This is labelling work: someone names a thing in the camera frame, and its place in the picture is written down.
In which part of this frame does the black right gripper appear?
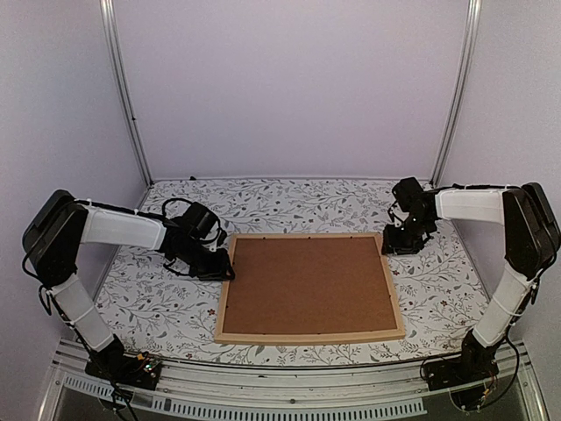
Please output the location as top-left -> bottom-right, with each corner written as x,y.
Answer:
382,215 -> 434,255

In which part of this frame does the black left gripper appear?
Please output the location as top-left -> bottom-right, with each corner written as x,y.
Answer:
175,239 -> 236,282

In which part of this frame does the brown frame backing board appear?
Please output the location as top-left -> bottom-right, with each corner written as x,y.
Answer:
221,237 -> 399,334

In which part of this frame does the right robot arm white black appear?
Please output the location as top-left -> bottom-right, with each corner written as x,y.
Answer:
382,177 -> 560,382

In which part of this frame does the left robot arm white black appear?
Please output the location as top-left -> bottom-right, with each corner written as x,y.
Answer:
22,189 -> 235,381

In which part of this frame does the floral patterned table cover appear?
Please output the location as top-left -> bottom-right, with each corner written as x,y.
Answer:
96,179 -> 487,367

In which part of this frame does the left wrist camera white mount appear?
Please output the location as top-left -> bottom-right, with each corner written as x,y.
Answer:
209,226 -> 228,252

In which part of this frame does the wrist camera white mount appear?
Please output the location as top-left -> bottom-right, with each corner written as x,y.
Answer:
209,226 -> 228,252
387,201 -> 407,227

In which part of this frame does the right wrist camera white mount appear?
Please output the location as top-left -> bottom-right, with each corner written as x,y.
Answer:
387,201 -> 407,227

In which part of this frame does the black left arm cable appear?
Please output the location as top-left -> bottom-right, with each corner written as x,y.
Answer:
160,198 -> 194,220

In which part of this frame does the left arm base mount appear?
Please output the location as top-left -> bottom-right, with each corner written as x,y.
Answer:
85,347 -> 162,390

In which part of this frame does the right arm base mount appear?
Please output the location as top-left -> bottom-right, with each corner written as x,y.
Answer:
420,346 -> 499,391

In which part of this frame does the right aluminium corner post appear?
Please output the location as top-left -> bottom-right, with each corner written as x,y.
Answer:
430,0 -> 482,186

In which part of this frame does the aluminium corner post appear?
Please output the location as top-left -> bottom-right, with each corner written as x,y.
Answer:
99,0 -> 153,187
430,0 -> 482,186

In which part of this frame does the front aluminium rail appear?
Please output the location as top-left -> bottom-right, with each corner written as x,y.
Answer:
38,340 -> 550,420

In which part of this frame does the left aluminium corner post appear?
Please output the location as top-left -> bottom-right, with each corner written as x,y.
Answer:
99,0 -> 153,187

